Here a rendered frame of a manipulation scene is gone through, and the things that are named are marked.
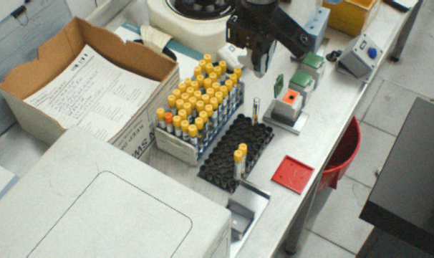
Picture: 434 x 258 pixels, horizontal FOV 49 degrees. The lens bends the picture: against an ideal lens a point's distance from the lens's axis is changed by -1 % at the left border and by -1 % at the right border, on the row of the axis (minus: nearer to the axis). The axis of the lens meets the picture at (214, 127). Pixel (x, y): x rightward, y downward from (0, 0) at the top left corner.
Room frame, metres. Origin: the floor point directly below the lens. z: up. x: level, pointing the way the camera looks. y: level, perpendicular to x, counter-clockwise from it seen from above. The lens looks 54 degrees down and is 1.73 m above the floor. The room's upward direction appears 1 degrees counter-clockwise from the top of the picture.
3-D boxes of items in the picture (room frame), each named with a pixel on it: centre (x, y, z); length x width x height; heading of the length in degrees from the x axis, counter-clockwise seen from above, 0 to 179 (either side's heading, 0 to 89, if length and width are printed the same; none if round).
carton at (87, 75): (0.65, 0.25, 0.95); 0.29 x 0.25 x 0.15; 57
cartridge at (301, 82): (0.70, -0.20, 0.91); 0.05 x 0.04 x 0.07; 57
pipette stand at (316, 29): (0.85, -0.24, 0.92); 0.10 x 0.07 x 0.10; 154
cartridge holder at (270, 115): (0.64, -0.16, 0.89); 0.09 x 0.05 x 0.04; 59
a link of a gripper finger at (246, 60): (0.67, -0.08, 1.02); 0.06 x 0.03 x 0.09; 58
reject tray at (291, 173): (0.49, -0.16, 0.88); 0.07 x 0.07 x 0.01; 57
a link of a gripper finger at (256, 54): (0.66, -0.09, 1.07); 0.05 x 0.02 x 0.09; 148
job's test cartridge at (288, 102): (0.64, -0.16, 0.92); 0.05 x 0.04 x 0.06; 59
